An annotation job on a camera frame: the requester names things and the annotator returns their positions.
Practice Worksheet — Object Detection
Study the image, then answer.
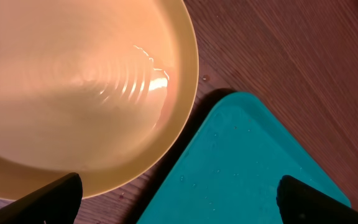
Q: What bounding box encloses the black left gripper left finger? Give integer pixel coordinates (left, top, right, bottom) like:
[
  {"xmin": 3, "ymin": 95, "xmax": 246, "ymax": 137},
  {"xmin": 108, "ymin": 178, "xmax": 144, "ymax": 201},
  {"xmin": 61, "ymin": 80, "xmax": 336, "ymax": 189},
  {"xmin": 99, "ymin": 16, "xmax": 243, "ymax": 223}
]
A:
[{"xmin": 0, "ymin": 172, "xmax": 83, "ymax": 224}]

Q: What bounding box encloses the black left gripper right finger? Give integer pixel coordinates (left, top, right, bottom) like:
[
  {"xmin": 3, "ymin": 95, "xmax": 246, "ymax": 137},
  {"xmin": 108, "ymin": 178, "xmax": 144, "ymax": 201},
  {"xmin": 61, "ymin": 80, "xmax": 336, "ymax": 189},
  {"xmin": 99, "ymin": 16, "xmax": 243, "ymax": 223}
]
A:
[{"xmin": 276, "ymin": 175, "xmax": 358, "ymax": 224}]

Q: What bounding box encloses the yellow plate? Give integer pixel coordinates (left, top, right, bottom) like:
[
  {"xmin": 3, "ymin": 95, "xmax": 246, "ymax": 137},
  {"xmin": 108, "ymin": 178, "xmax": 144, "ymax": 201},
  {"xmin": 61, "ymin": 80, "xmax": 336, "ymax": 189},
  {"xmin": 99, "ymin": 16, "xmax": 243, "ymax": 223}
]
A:
[{"xmin": 0, "ymin": 0, "xmax": 199, "ymax": 200}]

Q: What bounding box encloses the teal plastic tray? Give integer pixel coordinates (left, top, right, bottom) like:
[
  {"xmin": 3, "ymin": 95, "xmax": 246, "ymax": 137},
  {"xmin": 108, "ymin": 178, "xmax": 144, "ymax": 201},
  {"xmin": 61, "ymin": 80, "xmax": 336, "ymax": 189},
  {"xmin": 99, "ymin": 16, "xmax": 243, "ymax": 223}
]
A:
[{"xmin": 139, "ymin": 92, "xmax": 350, "ymax": 224}]

